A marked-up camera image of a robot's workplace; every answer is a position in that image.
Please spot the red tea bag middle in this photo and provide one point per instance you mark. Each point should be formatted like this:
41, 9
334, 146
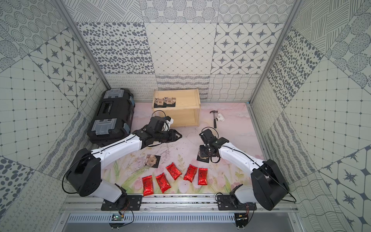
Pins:
173, 171

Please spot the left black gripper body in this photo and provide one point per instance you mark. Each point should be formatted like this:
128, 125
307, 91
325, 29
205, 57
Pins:
172, 135

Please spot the red tea bag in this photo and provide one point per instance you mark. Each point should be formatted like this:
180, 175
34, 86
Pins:
190, 173
163, 183
202, 177
148, 186
173, 171

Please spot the aluminium mounting rail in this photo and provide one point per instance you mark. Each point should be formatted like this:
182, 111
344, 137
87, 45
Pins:
157, 203

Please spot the red tea bag leftmost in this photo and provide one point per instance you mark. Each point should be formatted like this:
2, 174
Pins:
148, 186

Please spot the light wooden shelf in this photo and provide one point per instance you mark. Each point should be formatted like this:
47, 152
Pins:
187, 110

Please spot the black handled hammer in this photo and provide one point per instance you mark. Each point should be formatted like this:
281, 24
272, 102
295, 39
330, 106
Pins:
214, 112

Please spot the white pipe fitting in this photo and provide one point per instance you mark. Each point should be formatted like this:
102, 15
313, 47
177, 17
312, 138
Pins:
220, 117

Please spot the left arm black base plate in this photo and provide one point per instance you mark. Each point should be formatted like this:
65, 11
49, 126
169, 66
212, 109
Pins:
121, 202

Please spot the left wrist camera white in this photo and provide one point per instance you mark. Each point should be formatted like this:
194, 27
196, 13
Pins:
169, 121

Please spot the right black circuit board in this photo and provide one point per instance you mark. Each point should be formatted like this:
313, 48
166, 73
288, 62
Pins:
241, 220

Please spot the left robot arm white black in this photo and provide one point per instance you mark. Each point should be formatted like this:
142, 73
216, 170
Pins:
84, 174

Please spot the left green circuit board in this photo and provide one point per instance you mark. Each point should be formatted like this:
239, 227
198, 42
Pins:
117, 217

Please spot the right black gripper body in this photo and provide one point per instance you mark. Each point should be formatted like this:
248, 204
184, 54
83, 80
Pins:
207, 152

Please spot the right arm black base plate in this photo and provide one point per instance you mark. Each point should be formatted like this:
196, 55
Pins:
230, 203

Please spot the black tea bag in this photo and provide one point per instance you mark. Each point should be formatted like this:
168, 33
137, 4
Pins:
159, 103
152, 161
169, 102
205, 159

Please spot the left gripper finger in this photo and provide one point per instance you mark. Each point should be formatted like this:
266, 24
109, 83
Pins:
175, 133
175, 138

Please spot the red tea bag rightmost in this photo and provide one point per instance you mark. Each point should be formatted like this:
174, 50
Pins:
202, 177

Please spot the black plastic toolbox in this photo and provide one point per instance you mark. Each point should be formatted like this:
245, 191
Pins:
113, 118

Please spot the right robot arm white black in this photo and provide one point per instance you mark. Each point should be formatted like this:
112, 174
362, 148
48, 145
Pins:
268, 186

